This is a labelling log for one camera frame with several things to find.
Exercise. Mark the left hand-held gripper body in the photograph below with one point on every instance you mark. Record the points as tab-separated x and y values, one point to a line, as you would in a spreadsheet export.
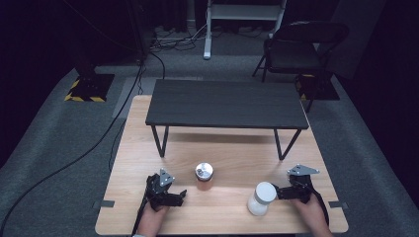
157	192

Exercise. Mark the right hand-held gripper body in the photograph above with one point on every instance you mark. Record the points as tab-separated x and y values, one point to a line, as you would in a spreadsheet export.
300	189

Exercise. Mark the clear jar with white lid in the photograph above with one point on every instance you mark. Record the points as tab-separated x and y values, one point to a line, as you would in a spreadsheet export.
263	196

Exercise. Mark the glass jar with orange powder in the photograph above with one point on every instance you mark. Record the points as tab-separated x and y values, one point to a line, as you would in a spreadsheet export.
204	173

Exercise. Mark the black shelf with metal legs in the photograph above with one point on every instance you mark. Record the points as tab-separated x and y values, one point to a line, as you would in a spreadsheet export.
227	103

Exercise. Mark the person's left hand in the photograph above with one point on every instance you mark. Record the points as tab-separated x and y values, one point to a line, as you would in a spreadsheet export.
150	222

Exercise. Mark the person's right hand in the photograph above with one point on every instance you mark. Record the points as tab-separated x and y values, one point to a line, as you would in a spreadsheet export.
313	219

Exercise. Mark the grey tape strip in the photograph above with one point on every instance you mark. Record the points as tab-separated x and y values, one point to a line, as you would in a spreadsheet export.
104	203
337	204

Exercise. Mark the black stand base, hazard tape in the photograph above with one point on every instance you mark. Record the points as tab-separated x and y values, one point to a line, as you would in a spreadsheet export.
313	85
94	87

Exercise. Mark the black folding chair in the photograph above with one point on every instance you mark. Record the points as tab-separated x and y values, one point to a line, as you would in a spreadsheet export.
293	52

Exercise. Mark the black stand post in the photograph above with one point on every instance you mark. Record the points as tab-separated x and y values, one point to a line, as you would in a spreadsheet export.
140	29

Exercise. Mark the white desk frame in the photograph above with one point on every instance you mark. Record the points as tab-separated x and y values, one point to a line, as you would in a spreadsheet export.
243	12

